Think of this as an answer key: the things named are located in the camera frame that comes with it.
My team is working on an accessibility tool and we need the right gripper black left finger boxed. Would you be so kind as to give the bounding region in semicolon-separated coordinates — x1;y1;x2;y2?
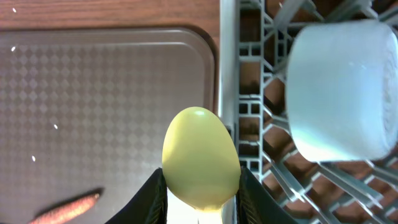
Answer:
106;168;168;224

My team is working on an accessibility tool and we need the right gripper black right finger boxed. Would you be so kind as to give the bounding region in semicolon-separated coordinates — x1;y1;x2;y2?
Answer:
236;167;291;224

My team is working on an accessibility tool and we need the pale yellow plastic spoon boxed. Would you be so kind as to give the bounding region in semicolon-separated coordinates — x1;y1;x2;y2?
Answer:
162;107;241;223

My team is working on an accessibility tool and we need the orange carrot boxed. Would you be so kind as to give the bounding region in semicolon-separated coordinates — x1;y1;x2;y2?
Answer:
29;193;100;224

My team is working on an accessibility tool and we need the light blue rice bowl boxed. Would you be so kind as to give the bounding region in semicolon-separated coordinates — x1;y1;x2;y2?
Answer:
285;20;397;162

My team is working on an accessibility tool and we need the grey dishwasher rack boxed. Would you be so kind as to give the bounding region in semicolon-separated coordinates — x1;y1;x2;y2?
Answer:
220;0;397;223

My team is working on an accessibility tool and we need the dark brown serving tray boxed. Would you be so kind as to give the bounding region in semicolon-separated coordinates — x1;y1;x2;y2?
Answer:
1;29;216;223

